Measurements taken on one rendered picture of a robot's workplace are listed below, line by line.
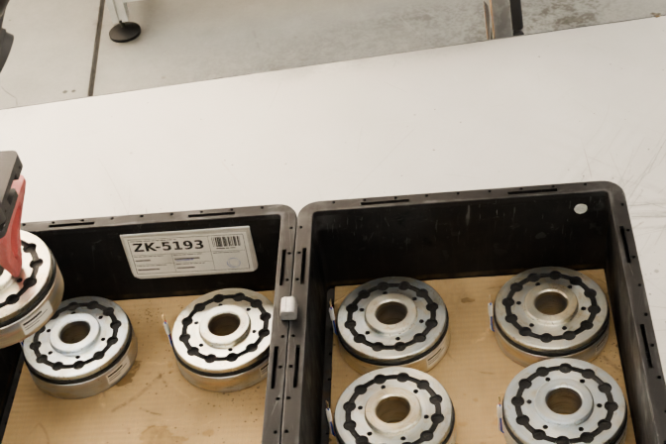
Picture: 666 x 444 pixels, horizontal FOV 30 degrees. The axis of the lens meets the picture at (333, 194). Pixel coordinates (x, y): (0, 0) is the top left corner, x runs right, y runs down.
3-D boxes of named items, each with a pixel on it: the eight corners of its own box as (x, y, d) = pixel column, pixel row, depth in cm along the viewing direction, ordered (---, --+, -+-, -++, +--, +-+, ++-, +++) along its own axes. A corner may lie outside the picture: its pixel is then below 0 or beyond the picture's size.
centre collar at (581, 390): (528, 387, 106) (528, 382, 106) (586, 378, 106) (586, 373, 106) (541, 432, 102) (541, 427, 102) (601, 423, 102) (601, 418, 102)
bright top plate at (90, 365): (37, 302, 122) (35, 298, 121) (137, 296, 121) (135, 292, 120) (14, 384, 114) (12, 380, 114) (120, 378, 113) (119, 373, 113)
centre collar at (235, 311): (202, 309, 118) (200, 305, 117) (253, 306, 117) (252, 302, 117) (196, 349, 114) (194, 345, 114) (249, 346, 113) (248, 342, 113)
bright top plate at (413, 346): (342, 280, 119) (341, 277, 118) (448, 278, 117) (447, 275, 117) (332, 363, 111) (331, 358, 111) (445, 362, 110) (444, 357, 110)
